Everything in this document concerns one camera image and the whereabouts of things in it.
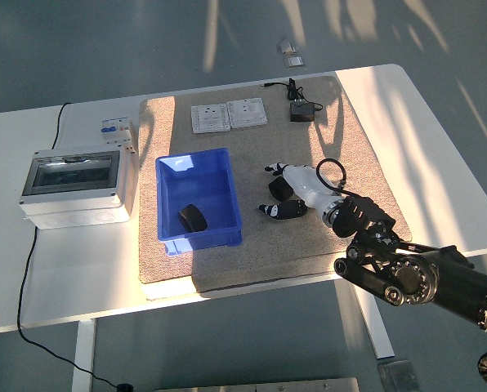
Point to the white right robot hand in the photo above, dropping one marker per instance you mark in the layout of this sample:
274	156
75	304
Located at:
305	181

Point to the black hex nut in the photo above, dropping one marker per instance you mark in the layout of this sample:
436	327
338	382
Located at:
192	218
278	190

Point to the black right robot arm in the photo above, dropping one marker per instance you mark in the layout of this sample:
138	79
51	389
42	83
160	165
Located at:
411	281

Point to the blue plastic box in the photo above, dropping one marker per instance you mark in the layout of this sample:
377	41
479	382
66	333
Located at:
198	183

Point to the white distribution box clear lid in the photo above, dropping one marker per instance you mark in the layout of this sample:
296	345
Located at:
76	192

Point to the black power adapter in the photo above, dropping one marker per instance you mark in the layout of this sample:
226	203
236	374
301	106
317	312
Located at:
302	112

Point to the grey-brown mat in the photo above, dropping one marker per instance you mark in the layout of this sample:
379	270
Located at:
268	245

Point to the closed metal floor socket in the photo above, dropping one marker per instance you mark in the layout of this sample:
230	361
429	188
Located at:
293	62

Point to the open metal floor socket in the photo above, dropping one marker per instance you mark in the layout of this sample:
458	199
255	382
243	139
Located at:
286	47

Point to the white table leg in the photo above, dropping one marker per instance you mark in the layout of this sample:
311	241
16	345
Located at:
83	355
374	326

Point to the white circuit breaker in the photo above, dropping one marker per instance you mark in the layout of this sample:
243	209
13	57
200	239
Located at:
117	130

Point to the grey metal plate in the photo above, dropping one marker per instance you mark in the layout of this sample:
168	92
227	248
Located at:
256	386

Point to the white wall socket panel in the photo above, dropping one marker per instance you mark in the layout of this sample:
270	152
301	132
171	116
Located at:
210	118
247	112

